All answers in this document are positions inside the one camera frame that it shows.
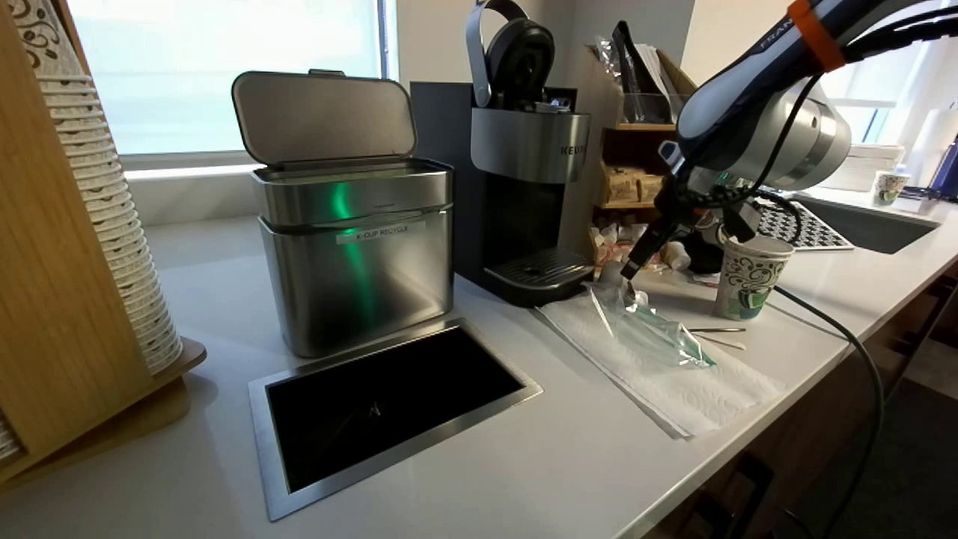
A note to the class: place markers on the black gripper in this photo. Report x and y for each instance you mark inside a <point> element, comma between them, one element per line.
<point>689,199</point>

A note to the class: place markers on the printed paper coffee cup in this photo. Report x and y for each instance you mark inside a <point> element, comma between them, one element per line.
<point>749,289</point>

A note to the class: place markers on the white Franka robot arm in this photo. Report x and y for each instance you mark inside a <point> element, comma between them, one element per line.
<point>758,108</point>

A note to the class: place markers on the black silver coffee machine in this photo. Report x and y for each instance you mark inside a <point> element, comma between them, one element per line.
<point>518,151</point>

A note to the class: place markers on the stack of paper cups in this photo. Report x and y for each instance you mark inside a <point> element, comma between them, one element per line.
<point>108,211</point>

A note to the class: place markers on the small creamer cup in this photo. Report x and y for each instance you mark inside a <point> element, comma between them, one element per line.
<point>610,241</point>

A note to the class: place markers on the clear zip bag green stripe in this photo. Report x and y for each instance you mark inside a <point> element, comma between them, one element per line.
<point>664,333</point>

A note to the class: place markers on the bamboo condiment organizer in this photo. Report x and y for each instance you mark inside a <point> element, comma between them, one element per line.
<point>638,151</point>

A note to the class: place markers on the thin stir stick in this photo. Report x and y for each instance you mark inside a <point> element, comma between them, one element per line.
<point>719,328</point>

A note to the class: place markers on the clear plastic sheet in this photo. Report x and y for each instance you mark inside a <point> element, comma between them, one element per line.
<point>647,383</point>

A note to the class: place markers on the checkerboard calibration board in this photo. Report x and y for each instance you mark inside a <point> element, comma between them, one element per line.
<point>818,235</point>

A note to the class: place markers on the black tongs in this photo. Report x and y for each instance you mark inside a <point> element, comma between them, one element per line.
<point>631,62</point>

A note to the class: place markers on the steel sink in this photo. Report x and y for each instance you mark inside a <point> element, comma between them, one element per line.
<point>879,226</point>

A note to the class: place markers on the white round container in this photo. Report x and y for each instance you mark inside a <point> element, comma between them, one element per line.
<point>872,166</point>

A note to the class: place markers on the small printed cup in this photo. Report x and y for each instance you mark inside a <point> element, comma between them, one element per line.
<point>890,187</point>

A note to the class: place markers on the blue bottle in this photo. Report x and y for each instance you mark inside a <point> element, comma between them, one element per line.
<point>948,175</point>

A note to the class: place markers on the steel lidded trash bin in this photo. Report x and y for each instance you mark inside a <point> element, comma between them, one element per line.
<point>349,280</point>

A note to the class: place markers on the steel rimmed counter chute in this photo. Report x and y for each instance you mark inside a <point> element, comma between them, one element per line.
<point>390,407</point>

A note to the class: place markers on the bright window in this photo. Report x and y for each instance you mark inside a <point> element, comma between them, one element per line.
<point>228,71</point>

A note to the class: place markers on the wooden cup dispenser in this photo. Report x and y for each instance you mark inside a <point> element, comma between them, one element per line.
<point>50,300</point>

